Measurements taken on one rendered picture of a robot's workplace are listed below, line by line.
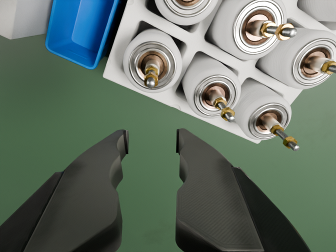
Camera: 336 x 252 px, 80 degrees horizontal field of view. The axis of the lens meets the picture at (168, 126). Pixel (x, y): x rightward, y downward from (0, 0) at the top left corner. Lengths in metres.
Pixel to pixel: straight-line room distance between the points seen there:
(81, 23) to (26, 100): 0.29
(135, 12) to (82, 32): 0.24
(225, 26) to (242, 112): 0.16
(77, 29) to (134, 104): 0.24
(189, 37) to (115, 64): 0.15
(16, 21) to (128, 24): 0.20
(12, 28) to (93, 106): 0.29
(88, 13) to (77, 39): 0.07
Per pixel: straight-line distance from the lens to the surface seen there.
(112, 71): 0.42
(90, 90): 0.64
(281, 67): 0.40
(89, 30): 0.60
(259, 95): 0.41
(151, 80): 0.24
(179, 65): 0.34
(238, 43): 0.35
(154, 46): 0.33
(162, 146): 0.70
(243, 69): 0.44
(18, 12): 0.47
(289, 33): 0.28
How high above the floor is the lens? 0.58
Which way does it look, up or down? 61 degrees down
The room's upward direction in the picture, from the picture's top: 175 degrees clockwise
